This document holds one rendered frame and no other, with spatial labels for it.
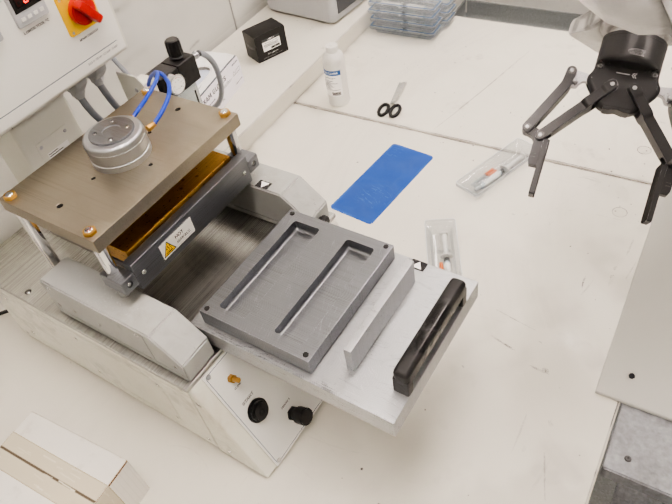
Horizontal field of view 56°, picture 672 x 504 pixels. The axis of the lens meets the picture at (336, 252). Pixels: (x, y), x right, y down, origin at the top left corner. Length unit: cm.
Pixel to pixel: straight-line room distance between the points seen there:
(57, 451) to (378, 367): 46
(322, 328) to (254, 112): 82
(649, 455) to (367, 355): 42
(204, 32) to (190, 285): 97
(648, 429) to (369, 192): 65
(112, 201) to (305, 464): 44
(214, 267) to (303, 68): 77
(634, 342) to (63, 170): 80
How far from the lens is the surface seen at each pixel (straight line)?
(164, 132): 90
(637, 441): 97
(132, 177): 84
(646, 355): 98
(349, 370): 74
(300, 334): 76
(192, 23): 173
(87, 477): 93
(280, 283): 80
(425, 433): 94
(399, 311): 78
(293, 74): 158
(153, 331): 80
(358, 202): 125
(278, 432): 92
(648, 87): 87
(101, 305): 86
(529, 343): 103
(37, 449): 98
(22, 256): 111
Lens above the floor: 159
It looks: 46 degrees down
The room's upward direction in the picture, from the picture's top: 11 degrees counter-clockwise
